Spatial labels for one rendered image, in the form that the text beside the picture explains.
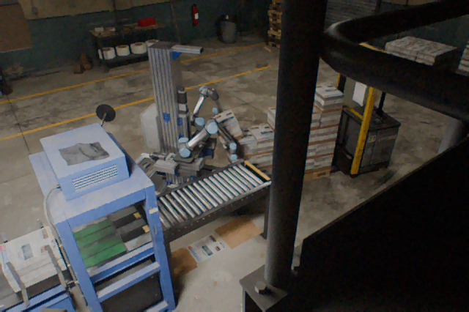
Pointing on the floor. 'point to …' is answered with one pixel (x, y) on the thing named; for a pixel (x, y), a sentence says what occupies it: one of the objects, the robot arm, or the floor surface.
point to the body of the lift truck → (370, 154)
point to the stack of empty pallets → (275, 23)
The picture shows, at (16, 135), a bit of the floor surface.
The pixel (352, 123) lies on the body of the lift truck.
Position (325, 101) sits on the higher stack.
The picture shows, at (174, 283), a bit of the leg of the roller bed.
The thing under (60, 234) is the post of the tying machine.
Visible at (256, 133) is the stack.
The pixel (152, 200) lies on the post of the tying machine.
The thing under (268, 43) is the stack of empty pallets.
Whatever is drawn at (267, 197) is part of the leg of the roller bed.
